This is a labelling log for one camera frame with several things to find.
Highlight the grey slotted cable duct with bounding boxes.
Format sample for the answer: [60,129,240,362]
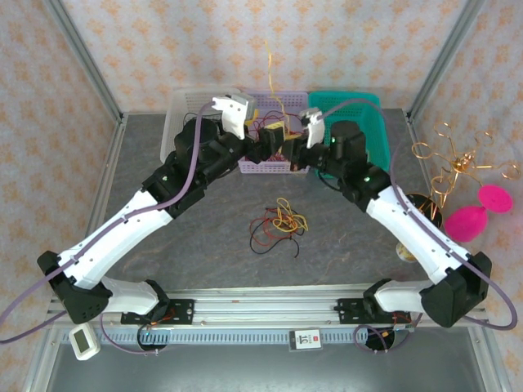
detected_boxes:
[100,329,371,346]

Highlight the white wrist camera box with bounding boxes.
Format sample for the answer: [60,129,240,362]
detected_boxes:
[299,107,326,149]
[211,92,258,140]

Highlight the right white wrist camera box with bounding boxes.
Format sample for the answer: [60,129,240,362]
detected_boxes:
[299,107,326,149]

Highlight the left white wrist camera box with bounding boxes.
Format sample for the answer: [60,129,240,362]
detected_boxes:
[211,92,258,140]

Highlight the lilac plastic basket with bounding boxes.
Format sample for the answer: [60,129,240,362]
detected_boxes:
[238,90,311,176]

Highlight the black round gold-rimmed base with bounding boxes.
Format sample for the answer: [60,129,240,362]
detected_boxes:
[402,191,445,234]

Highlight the white digital timer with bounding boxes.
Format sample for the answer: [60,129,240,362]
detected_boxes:
[68,322,101,361]

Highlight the yellow cable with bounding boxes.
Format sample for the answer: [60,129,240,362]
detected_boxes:
[272,197,311,234]
[264,39,293,140]

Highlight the teal plastic basket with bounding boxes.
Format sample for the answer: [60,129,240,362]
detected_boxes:
[306,90,392,180]

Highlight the pink makeup sponges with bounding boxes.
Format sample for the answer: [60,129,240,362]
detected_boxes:
[444,183,513,243]

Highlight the aluminium mounting rail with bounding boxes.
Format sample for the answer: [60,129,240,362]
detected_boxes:
[43,283,489,327]

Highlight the white label card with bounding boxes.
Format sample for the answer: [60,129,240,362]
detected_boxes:
[288,328,323,352]

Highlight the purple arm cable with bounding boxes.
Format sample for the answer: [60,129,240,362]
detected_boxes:
[0,101,216,356]
[320,96,518,354]

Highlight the white plastic basket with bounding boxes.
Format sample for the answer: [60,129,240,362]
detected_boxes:
[160,86,243,165]

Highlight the aluminium frame post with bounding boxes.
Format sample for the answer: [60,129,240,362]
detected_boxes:
[42,0,126,124]
[406,0,487,123]

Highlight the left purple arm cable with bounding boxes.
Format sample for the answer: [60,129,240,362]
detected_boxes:
[0,101,216,356]

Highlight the black cable bundle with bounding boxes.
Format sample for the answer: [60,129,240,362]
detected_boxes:
[181,110,206,128]

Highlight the gold wire glass holder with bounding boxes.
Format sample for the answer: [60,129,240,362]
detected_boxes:
[411,121,523,217]

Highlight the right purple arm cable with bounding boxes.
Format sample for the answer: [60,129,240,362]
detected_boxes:
[320,96,518,354]

